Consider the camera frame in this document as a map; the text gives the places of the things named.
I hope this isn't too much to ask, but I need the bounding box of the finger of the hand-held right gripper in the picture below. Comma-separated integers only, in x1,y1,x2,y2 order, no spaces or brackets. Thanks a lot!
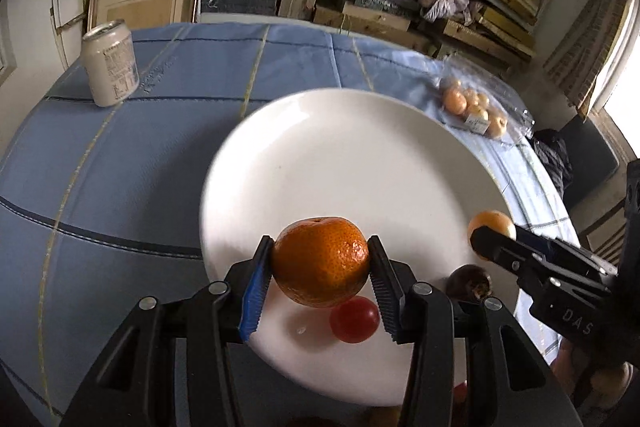
470,227,616,303
512,224,619,279

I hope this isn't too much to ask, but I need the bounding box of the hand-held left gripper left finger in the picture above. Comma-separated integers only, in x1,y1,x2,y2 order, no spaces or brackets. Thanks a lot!
60,234,276,427

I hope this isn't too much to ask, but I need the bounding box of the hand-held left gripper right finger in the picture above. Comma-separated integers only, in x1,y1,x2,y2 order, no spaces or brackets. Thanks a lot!
366,235,583,427

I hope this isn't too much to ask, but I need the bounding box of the pale peach fruit with mark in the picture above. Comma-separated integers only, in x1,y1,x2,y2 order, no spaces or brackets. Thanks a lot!
467,210,516,258

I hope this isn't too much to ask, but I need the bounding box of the orange mandarin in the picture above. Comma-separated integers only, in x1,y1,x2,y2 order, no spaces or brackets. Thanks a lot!
271,217,371,309

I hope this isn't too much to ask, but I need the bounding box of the white round plate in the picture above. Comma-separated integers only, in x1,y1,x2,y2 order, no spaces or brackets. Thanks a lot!
199,88,516,408

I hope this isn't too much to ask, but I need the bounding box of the pile of small yellow fruits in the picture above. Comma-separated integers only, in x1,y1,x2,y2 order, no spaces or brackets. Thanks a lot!
439,77,508,138

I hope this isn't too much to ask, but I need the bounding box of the person's right hand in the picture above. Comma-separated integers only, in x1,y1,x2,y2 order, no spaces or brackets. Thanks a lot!
550,339,636,413

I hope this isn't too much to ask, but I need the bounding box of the red cherry tomato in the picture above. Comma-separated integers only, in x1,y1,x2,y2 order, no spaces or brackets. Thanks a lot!
330,297,380,344

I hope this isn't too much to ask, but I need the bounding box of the small dark maroon fruit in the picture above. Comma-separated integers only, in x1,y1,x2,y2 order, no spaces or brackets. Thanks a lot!
445,264,493,303

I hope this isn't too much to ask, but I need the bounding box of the black bag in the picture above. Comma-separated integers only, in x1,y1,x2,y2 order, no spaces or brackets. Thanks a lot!
527,129,573,200

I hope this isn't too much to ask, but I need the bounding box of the dark chair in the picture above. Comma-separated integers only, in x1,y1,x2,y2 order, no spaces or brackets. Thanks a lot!
560,114,621,208

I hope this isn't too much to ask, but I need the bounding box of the clear plastic clamshell box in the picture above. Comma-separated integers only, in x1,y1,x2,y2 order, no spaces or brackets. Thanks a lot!
432,57,536,148

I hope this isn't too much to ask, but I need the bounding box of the blue checked tablecloth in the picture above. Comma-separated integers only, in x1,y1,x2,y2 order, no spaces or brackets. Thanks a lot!
0,22,583,427

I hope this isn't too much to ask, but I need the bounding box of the woven window blind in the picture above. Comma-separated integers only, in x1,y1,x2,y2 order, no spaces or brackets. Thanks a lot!
542,0,631,112

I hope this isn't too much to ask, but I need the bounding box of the stack of tan woven boxes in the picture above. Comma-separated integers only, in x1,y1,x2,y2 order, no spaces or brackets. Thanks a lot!
312,0,541,62

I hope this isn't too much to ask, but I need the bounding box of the white drink can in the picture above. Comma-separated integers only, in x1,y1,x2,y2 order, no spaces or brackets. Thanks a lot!
81,20,139,108

